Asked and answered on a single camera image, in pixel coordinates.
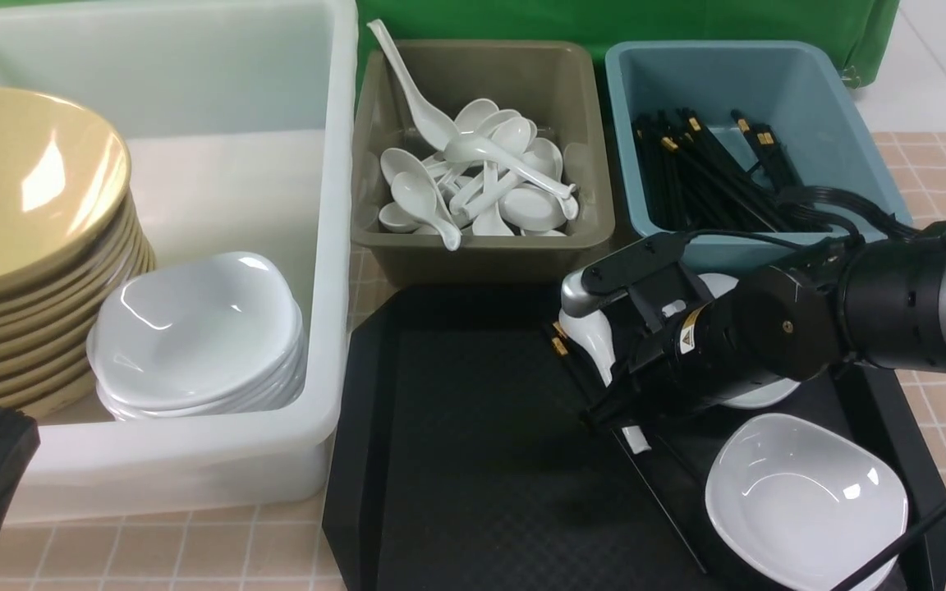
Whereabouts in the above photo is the pile of white spoons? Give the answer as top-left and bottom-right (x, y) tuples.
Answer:
(379, 98), (581, 238)

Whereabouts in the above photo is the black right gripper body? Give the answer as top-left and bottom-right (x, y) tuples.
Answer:
(585, 263), (786, 433)

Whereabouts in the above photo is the stack of white dishes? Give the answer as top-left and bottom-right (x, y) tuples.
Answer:
(86, 252), (308, 420)

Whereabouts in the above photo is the bundle of black chopsticks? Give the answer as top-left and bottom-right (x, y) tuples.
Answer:
(631, 108), (829, 233)

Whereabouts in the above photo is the large white plastic tub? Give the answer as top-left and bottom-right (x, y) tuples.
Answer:
(0, 1), (358, 526)

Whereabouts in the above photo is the black chopstick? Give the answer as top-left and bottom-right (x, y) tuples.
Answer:
(552, 319), (604, 388)
(549, 336), (710, 576)

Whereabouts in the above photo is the white square dish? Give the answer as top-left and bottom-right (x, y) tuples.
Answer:
(699, 273), (801, 410)
(705, 413), (909, 590)

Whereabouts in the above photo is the white soup spoon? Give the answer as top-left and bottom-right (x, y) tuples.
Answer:
(558, 309), (652, 456)

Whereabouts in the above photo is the stack of yellow bowls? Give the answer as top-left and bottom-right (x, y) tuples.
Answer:
(0, 87), (157, 420)

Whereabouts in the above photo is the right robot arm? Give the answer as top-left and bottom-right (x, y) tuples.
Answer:
(562, 221), (946, 429)

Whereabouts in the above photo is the blue chopstick bin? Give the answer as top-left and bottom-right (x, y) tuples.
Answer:
(604, 40), (912, 238)

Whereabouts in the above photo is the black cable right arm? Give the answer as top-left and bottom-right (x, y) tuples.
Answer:
(683, 186), (946, 591)

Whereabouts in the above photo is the yellow noodle bowl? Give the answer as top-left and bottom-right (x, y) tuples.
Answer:
(0, 87), (132, 292)

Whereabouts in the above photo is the green cloth backdrop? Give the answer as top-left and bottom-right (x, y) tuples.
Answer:
(0, 0), (901, 88)

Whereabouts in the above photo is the white spoon leaning on bin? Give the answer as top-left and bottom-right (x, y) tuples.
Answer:
(367, 20), (459, 151)

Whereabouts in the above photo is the black serving tray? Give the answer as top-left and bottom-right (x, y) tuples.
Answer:
(322, 279), (946, 591)

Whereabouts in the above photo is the brown spoon bin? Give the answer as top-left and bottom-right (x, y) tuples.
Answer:
(351, 39), (616, 287)

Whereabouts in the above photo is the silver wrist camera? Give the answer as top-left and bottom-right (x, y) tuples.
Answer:
(562, 232), (710, 327)

